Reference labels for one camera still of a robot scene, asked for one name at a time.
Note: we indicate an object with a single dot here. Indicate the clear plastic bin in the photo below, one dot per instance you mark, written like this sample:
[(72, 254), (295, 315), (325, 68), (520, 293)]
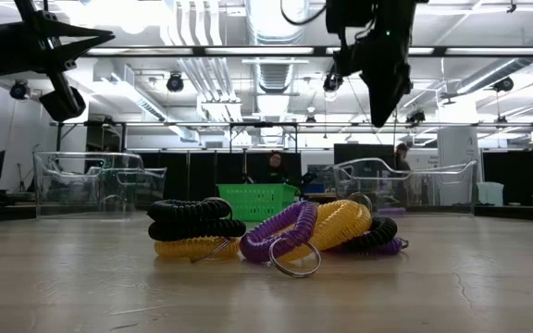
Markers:
[(451, 194), (63, 194)]

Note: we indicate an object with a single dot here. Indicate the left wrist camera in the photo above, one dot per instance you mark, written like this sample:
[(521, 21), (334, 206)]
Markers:
[(63, 105)]

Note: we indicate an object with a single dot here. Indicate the white display column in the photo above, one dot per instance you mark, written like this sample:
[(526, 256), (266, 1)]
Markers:
[(456, 148)]

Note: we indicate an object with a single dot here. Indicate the blue box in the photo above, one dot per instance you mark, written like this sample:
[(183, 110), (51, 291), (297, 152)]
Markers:
[(313, 188)]

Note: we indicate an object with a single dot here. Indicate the black ceiling spotlight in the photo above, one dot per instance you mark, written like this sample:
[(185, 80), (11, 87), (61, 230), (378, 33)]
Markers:
[(504, 84), (19, 90), (415, 116), (332, 83), (175, 83)]

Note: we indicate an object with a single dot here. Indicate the person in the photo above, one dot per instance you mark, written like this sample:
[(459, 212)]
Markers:
[(276, 166), (401, 157)]

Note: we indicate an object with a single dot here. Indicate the silver ceiling ventilation duct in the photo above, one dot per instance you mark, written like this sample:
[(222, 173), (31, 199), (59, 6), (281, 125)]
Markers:
[(273, 28)]

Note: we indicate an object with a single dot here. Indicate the black monitor screen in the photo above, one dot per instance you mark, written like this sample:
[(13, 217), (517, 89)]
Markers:
[(363, 151)]

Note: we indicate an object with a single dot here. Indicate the white waste bin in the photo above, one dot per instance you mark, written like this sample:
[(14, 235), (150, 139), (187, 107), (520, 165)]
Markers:
[(489, 193)]

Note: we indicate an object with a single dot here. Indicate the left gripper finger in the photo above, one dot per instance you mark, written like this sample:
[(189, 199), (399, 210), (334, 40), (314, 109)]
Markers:
[(83, 48), (72, 31)]

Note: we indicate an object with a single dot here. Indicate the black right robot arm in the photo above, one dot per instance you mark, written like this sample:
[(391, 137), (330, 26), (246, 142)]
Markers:
[(354, 14)]

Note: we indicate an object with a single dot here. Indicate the black partition panel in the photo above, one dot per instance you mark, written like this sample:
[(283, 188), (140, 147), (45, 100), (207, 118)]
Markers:
[(202, 173), (525, 176)]

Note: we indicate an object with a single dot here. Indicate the black overhead light bar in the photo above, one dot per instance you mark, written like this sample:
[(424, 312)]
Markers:
[(192, 51)]

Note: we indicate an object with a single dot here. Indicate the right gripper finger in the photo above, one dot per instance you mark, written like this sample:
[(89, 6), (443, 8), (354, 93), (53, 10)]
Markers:
[(377, 97), (396, 88)]

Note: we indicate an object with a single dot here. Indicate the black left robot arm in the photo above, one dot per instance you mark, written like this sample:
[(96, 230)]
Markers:
[(28, 7)]

